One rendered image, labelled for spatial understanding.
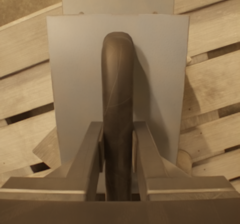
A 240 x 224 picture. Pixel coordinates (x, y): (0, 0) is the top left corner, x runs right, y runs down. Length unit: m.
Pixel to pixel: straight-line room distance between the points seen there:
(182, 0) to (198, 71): 0.19
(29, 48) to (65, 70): 0.34
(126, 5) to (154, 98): 0.12
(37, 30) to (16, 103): 0.22
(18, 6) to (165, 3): 0.57
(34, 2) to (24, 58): 0.25
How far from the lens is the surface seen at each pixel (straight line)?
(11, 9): 0.74
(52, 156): 0.49
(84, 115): 0.19
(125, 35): 0.17
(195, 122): 0.59
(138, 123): 0.15
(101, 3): 0.24
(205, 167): 0.65
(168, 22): 0.18
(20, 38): 0.52
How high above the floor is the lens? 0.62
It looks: 75 degrees down
